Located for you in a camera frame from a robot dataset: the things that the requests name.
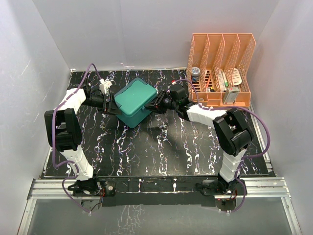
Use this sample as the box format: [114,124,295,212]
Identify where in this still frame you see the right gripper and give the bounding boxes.
[145,90,179,115]

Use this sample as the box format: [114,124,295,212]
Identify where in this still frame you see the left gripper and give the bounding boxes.
[83,93,122,116]

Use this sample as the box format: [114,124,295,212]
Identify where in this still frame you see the green medicine kit box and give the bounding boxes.
[114,78,157,128]

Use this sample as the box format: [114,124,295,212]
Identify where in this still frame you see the white grey device box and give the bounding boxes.
[223,87,240,104]

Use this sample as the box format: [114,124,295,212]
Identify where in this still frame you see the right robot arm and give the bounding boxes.
[144,84,253,194]

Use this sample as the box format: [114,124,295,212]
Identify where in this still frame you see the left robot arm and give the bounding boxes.
[44,84,122,196]

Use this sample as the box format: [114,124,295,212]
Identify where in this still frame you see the blue lid round jar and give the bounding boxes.
[191,67,201,82]

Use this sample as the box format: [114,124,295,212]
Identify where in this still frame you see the white tube packages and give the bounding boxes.
[218,69,228,92]

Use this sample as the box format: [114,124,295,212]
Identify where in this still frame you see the orange file organizer rack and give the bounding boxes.
[186,33,256,108]

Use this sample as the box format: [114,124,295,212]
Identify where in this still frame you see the white blister card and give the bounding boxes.
[231,68,243,86]

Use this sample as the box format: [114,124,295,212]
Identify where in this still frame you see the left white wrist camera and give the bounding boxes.
[99,79,112,95]

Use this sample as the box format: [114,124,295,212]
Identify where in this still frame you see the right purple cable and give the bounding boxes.
[172,78,271,212]

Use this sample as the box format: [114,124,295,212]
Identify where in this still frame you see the purple cable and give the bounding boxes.
[172,78,271,212]
[50,63,105,213]

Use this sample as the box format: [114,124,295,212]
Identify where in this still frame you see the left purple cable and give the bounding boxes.
[50,63,105,213]

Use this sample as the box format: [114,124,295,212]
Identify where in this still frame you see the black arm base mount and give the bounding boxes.
[70,176,247,209]

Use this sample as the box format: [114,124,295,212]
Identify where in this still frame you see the aluminium frame rail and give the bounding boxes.
[18,176,301,235]

